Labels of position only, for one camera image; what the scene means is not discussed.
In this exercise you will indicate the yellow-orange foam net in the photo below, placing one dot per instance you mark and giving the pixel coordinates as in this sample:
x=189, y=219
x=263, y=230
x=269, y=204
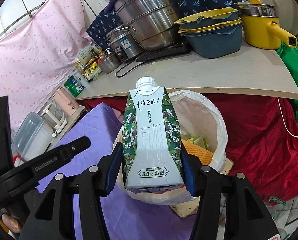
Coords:
x=199, y=155

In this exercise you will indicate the yellow label jar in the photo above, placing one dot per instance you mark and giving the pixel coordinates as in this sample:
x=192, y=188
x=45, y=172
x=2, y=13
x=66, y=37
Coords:
x=94, y=68

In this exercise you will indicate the green white milk carton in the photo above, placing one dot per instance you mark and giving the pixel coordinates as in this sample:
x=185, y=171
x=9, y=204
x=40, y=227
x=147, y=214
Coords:
x=151, y=135

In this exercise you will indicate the clear food container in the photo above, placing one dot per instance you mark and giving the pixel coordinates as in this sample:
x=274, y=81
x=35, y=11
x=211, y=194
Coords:
x=97, y=75

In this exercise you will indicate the small steel pot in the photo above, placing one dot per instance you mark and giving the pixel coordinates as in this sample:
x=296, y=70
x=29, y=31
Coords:
x=109, y=63

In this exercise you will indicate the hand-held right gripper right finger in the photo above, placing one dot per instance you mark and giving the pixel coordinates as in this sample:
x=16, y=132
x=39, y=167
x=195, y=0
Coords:
x=189, y=172

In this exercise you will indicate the green tin can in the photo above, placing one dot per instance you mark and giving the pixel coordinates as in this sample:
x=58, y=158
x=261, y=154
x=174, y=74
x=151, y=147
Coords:
x=72, y=86

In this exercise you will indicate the pink electric kettle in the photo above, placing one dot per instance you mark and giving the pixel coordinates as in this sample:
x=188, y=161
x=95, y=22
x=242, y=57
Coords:
x=64, y=102

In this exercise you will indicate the black induction cooker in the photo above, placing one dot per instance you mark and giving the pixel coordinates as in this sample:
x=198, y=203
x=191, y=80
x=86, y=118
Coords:
x=169, y=51

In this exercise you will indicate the white green carton box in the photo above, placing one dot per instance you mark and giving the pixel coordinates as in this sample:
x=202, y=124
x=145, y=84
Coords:
x=85, y=54

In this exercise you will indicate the steel rice cooker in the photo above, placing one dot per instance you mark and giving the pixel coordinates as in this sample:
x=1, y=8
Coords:
x=124, y=45

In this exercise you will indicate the blue basin yellow rim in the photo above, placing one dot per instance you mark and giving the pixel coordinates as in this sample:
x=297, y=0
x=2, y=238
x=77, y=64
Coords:
x=214, y=28
x=209, y=16
x=214, y=43

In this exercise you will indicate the metal drying rack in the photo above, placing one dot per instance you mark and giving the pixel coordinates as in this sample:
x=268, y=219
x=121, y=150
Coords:
x=39, y=2

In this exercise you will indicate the green cloth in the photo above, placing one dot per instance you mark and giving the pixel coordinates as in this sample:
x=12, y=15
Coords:
x=296, y=80

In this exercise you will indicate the dark sauce bottle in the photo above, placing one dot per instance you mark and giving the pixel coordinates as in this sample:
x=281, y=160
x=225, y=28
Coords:
x=87, y=73

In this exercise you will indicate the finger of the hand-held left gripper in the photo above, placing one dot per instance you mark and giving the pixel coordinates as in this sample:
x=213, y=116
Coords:
x=75, y=147

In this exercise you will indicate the large steel steamer pot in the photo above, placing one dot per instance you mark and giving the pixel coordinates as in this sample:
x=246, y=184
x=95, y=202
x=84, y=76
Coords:
x=149, y=15

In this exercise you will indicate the yellow electric pot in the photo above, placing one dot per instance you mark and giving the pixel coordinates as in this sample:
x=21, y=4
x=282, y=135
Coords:
x=258, y=30

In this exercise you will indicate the red cloth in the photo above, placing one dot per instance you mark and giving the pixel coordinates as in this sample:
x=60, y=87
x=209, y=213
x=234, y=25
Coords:
x=258, y=142

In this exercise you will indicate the yellow-green plastic bag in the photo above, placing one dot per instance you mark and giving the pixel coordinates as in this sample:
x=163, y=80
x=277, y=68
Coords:
x=197, y=141

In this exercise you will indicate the dish drainer box with lid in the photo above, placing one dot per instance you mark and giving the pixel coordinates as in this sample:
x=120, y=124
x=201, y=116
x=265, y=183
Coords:
x=31, y=135

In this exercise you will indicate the white bottle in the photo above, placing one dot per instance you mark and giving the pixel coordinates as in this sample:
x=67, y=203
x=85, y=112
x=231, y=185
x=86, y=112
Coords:
x=82, y=80

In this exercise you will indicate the glass electric kettle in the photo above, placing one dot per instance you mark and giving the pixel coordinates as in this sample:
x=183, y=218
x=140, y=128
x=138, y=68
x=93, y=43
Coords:
x=56, y=122

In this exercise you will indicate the purple cloth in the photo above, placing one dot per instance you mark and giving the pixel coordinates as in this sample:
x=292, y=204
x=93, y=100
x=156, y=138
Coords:
x=111, y=2

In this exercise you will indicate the person's left hand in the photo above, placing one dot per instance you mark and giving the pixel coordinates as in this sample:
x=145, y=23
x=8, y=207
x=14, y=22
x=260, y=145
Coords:
x=13, y=223

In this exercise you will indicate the purple blanket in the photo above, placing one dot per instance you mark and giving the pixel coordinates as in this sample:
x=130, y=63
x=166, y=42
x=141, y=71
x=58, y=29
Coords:
x=94, y=122

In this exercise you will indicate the white bin with plastic liner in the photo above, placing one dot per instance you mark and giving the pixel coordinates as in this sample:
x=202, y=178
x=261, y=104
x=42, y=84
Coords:
x=214, y=120

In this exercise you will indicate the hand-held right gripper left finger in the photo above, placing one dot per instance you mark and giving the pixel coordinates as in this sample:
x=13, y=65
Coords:
x=114, y=170

